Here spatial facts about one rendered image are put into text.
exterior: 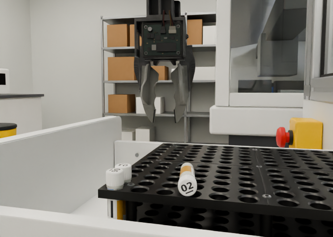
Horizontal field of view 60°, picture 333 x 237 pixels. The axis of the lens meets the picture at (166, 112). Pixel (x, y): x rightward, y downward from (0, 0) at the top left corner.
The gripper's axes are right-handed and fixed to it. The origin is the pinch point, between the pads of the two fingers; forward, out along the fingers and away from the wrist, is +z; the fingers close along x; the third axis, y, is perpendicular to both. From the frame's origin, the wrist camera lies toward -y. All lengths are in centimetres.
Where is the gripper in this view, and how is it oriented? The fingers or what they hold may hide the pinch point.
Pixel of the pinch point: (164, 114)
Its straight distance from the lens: 47.4
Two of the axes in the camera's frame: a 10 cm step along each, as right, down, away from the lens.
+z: 0.0, 10.0, 0.8
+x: 10.0, 0.1, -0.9
